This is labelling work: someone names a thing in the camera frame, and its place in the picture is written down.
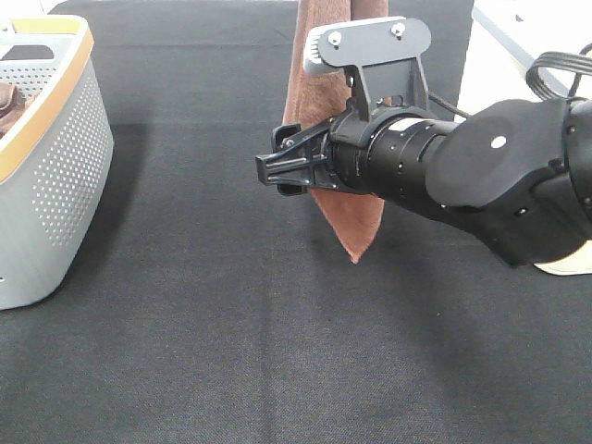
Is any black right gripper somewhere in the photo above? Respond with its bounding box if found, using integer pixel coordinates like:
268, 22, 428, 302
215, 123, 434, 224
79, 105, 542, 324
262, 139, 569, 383
255, 116, 367, 195

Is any brown microfibre towel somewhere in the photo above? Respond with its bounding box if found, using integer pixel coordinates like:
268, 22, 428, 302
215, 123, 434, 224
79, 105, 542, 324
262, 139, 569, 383
282, 0, 389, 264

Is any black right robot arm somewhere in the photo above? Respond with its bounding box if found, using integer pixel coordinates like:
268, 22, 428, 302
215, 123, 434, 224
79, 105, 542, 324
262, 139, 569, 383
255, 98, 591, 266

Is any brown towel in basket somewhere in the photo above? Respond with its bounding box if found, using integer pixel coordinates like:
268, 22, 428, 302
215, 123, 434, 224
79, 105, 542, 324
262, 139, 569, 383
0, 82, 38, 138

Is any black table cloth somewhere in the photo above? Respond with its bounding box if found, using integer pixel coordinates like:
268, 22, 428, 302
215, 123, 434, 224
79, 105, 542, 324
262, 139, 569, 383
1, 1, 591, 443

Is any grey perforated laundry basket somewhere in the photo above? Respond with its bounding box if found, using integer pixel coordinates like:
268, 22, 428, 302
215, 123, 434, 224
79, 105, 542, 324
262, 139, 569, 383
1, 15, 114, 310

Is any white plastic storage box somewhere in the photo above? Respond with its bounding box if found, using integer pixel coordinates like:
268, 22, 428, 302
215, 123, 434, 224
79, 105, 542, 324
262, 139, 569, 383
455, 0, 592, 278

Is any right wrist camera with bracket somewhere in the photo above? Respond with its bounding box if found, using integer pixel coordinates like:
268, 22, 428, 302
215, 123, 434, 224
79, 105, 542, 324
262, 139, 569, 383
302, 17, 432, 121

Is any black cable bundle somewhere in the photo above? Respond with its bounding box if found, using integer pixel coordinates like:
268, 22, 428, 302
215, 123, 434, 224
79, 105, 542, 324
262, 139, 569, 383
427, 42, 592, 119

